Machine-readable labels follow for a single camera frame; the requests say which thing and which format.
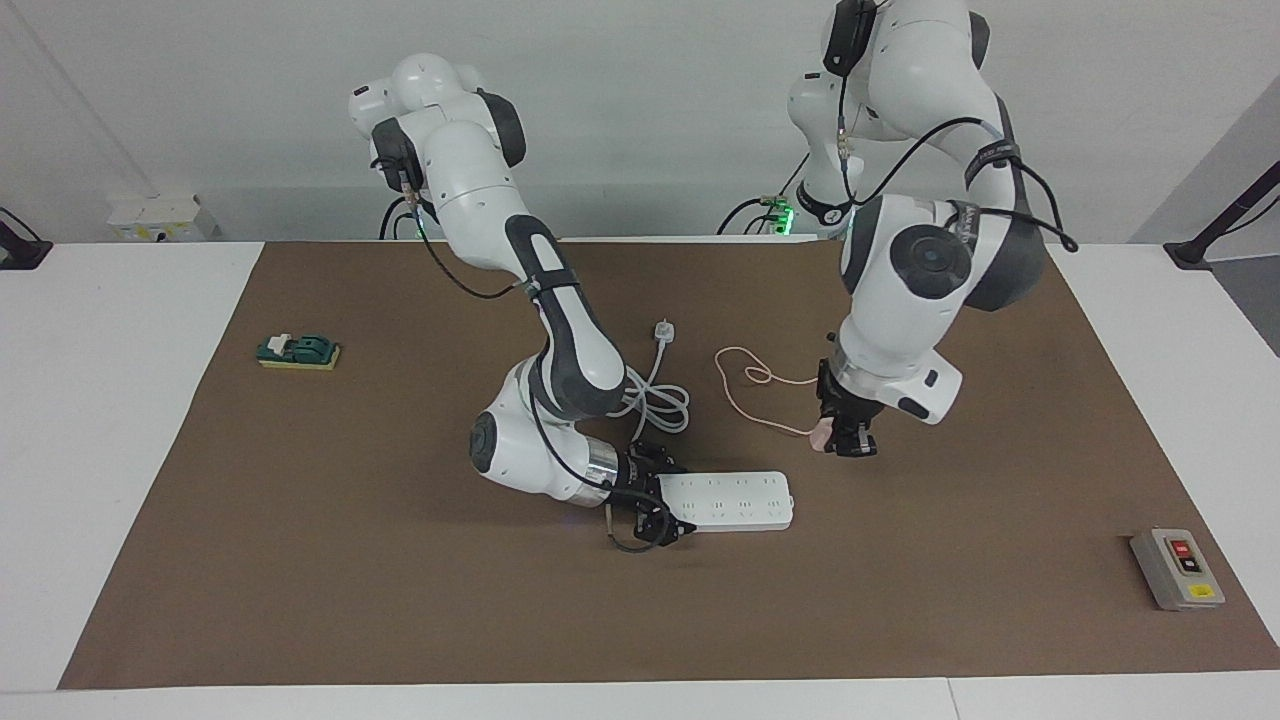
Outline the white power strip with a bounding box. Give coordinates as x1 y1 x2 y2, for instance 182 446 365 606
655 471 796 533

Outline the pink charging cable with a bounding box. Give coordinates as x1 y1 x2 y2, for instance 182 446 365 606
714 346 823 438

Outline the brown table mat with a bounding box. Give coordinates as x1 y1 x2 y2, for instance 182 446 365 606
58 240 1280 691

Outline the green block yellow base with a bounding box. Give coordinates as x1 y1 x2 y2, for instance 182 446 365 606
256 332 342 372

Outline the black slanted stand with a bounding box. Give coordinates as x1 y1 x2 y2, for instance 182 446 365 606
1163 160 1280 271

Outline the white power strip cord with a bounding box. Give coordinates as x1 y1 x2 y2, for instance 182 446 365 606
600 320 691 436

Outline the black left base cable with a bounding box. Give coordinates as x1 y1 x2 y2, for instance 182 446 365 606
715 150 811 237

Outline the black base cable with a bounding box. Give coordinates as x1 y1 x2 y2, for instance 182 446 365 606
378 193 426 241
715 150 811 237

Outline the grey switch box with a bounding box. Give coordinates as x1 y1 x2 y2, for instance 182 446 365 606
1130 527 1227 612

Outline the black right base cable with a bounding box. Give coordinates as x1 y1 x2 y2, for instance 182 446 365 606
378 193 426 241

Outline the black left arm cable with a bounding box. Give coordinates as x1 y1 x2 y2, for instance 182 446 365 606
822 0 1079 251

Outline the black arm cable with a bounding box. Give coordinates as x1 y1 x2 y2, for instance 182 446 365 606
368 115 666 551
822 0 1079 251

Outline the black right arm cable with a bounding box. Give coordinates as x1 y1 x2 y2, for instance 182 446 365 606
368 115 666 551

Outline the white wall outlet box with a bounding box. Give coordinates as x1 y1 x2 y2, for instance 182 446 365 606
107 193 208 242

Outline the black clamp mount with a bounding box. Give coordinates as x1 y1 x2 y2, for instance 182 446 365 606
0 207 53 271

